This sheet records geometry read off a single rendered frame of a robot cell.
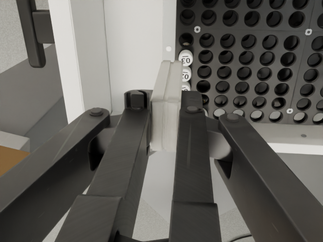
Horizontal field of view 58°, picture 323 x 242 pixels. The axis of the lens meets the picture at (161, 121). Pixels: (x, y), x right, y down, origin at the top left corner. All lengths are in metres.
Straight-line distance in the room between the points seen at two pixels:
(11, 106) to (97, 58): 0.49
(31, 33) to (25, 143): 0.33
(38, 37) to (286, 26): 0.21
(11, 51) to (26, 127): 0.75
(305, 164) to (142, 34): 0.40
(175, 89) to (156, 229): 1.62
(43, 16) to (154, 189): 1.29
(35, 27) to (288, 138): 0.27
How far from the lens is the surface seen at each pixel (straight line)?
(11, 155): 0.55
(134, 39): 0.34
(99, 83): 0.32
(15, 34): 1.38
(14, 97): 0.82
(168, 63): 0.20
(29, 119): 0.73
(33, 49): 0.29
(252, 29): 0.27
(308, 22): 0.28
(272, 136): 0.34
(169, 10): 0.32
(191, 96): 0.17
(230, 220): 1.70
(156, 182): 1.47
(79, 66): 0.26
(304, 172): 0.61
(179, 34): 0.27
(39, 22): 0.28
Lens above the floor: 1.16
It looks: 62 degrees down
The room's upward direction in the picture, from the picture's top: 169 degrees counter-clockwise
